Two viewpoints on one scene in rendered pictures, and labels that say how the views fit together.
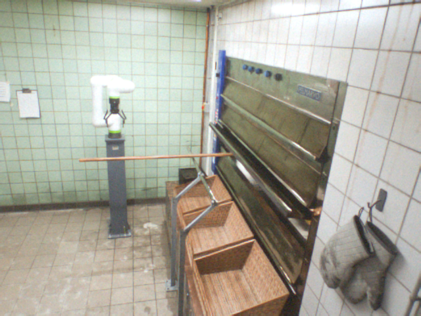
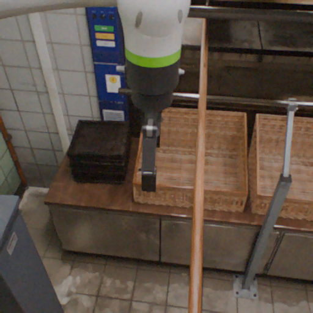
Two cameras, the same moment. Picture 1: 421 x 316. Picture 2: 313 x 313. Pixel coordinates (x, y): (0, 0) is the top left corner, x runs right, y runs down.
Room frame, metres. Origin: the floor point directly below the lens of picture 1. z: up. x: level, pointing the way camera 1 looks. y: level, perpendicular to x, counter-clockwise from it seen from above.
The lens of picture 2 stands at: (2.45, 1.39, 2.00)
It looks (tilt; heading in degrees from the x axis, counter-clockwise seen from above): 44 degrees down; 292
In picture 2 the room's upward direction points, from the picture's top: straight up
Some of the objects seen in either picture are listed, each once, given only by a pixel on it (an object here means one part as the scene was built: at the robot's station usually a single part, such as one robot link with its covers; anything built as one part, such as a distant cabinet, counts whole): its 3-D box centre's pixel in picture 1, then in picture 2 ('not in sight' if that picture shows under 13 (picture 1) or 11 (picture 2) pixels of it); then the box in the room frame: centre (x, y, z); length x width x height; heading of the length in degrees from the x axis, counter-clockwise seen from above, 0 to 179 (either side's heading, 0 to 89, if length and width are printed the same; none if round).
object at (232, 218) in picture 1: (214, 232); (309, 167); (2.22, -0.06, 0.72); 0.56 x 0.49 x 0.28; 14
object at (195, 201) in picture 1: (200, 198); (191, 156); (2.79, 0.09, 0.72); 0.56 x 0.49 x 0.28; 16
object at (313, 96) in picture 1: (264, 79); not in sight; (2.30, -0.34, 1.99); 1.80 x 0.08 x 0.21; 15
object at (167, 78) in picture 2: (114, 100); (150, 69); (2.67, 0.89, 1.69); 0.12 x 0.09 x 0.06; 19
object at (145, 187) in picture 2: not in sight; (148, 179); (2.65, 0.95, 1.48); 0.03 x 0.01 x 0.07; 19
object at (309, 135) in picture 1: (258, 105); not in sight; (2.30, -0.32, 1.80); 1.79 x 0.11 x 0.19; 15
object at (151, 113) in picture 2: (114, 108); (151, 104); (2.67, 0.89, 1.61); 0.08 x 0.07 x 0.09; 109
